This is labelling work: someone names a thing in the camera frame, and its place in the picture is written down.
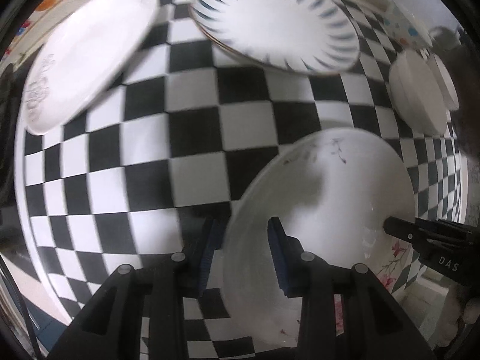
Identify white plate grey floral print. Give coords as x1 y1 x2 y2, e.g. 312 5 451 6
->
22 0 159 135

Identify white plate blue leaf pattern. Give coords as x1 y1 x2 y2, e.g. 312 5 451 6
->
190 0 360 76

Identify white bowl coloured dots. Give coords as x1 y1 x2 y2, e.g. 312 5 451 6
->
383 1 433 50

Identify white plate pink flowers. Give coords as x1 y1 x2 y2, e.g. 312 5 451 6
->
221 127 416 347

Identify plain white shallow bowl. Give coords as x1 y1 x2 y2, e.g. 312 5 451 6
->
389 49 448 136

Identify black white checkered mat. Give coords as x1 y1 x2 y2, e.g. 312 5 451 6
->
14 0 470 360

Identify white bowl dark rim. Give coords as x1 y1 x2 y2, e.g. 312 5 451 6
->
427 54 459 111

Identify dark electric cooking pot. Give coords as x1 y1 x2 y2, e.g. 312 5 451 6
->
430 26 479 164

